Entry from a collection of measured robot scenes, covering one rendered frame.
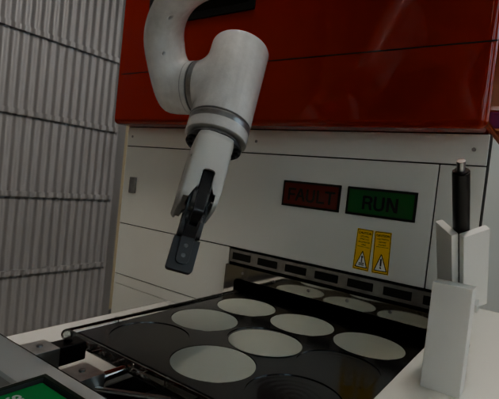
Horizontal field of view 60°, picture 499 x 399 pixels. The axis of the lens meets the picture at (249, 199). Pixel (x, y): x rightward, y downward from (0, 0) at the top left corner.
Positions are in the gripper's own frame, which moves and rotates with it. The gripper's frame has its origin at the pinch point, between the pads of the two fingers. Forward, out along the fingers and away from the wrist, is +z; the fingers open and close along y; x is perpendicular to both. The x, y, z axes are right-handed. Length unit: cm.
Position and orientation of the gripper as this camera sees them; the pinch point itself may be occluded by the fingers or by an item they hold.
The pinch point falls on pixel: (182, 255)
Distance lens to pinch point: 53.3
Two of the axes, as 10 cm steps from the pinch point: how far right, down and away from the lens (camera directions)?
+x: 9.4, 2.9, 1.8
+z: -2.2, 9.2, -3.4
